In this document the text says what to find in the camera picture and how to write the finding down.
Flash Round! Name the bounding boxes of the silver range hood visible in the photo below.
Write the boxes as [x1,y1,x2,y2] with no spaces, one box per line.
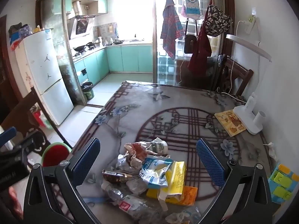
[68,15,96,40]

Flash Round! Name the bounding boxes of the black white patterned bag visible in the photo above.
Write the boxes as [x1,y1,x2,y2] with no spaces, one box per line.
[206,5,233,37]

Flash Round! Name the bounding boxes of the plaid hanging cloth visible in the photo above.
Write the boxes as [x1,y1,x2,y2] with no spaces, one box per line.
[161,0,184,60]

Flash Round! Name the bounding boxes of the teal kitchen wall cabinets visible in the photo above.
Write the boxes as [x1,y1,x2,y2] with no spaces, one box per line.
[65,0,108,14]

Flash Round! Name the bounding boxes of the white desk lamp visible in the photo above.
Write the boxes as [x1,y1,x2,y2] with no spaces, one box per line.
[225,34,272,135]

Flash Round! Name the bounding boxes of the crumpled clear plastic wrap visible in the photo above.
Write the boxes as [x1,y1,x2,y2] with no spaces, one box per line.
[165,206,201,224]

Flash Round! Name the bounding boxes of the green red bin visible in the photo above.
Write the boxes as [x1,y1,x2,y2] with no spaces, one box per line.
[41,142,72,167]

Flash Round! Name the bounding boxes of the dark red hanging garment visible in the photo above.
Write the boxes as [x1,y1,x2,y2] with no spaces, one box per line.
[188,5,212,75]

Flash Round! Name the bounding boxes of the white plug charger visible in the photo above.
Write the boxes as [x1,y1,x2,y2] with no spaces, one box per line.
[243,15,256,33]

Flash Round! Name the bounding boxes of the yellow plastic packet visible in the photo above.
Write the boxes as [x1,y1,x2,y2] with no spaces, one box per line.
[159,161,187,202]

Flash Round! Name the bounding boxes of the blue white hanging bag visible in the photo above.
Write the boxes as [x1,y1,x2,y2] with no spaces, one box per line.
[181,0,202,19]

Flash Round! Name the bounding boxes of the yellow picture book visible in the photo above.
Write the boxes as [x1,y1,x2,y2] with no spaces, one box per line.
[214,109,248,138]

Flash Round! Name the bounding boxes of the black kitchen waste bin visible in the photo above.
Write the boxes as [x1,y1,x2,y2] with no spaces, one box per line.
[81,82,94,100]

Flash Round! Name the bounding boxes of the clear plastic bottle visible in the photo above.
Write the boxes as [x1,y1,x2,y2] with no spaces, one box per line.
[101,181,164,223]

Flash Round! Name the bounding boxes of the brown snack bar wrapper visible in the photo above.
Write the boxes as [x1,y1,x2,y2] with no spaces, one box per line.
[102,169,136,183]

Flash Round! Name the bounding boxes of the teal kitchen base cabinets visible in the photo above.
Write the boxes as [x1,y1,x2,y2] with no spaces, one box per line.
[72,45,153,84]

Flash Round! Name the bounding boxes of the dark wooden chair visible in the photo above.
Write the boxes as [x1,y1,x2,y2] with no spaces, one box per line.
[211,54,254,96]
[0,86,73,150]

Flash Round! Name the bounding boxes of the crumpled paper cup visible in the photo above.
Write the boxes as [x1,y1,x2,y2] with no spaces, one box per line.
[146,138,168,155]

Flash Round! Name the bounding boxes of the white cable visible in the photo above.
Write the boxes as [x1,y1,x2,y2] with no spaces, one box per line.
[217,20,248,102]

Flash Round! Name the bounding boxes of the black handbag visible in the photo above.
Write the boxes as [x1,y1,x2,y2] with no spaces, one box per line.
[184,35,198,54]

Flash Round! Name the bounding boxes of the red plastic bag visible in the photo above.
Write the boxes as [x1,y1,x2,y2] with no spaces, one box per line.
[33,111,47,127]

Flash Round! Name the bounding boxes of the dark bag on refrigerator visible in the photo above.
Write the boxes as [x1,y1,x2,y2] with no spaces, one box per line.
[9,23,28,38]

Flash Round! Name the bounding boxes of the blue white snack packet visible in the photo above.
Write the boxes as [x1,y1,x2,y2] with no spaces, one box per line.
[139,156,174,189]

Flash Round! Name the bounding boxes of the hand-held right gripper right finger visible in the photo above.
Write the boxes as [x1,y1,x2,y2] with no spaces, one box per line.
[196,138,272,224]

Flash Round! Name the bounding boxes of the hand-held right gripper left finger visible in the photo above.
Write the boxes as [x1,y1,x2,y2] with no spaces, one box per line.
[23,137,101,224]

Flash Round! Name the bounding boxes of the yellow drink carton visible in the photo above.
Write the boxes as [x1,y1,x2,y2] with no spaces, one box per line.
[146,185,198,206]

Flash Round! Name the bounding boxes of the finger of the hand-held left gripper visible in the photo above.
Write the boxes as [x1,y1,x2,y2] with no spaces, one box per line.
[0,126,17,150]

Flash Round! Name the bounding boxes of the white refrigerator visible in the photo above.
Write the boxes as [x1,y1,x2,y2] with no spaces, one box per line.
[15,29,75,126]

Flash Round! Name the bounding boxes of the colourful block toy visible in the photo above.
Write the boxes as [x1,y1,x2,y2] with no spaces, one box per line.
[267,163,296,203]

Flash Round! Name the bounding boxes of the crumpled silver foil wrapper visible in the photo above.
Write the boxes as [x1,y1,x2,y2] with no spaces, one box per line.
[117,154,133,172]

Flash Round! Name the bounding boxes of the silver exhaust duct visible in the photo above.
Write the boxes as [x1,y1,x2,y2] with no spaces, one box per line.
[72,1,82,17]

